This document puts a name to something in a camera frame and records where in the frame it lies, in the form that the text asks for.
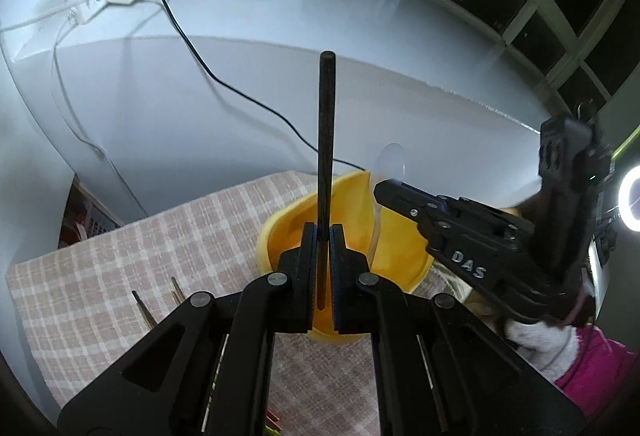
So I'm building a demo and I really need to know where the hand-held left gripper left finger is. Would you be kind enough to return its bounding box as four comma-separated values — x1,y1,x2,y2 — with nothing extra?
57,222,321,436

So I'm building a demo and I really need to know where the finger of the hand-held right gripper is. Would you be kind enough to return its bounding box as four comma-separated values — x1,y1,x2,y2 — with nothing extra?
373,180,551,317

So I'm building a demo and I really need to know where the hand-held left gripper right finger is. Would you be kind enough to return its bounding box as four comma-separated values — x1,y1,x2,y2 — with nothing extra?
327,223,587,436

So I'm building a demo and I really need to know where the yellow plastic bowl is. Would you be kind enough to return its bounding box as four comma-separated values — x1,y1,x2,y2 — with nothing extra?
256,171,435,347

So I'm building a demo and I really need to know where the clear plastic spoon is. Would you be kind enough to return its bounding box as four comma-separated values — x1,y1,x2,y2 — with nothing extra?
367,143,406,267

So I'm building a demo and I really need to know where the black chopstick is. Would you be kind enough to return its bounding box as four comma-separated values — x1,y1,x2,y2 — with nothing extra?
316,50,337,309

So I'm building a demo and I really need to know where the pink checked tablecloth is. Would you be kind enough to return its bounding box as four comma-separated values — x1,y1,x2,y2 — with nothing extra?
5,171,391,436

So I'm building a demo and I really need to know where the plastic storage basket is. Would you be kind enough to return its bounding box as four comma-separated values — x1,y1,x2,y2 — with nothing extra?
59,176,123,249

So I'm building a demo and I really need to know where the black cable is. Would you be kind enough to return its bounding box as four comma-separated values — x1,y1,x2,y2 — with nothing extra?
135,0,371,171

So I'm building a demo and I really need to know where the thin white cable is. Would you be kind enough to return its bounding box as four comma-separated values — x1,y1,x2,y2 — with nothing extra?
50,8,151,219

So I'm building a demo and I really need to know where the white power strip cord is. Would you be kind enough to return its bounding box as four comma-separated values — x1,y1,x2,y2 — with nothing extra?
0,4,76,34

